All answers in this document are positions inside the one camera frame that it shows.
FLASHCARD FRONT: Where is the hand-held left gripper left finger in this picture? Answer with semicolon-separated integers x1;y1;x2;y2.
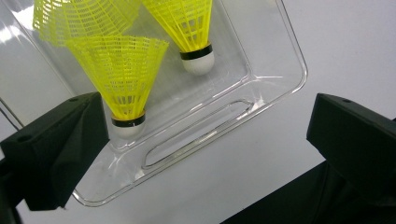
0;91;110;212

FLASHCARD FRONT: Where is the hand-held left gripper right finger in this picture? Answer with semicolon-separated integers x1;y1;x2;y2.
306;92;396;200

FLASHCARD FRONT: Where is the yellow shuttlecock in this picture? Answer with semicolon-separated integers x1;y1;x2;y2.
66;35;170;140
32;0;143;48
141;0;217;77

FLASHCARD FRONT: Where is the clear plastic tray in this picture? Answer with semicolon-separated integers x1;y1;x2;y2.
0;0;309;208

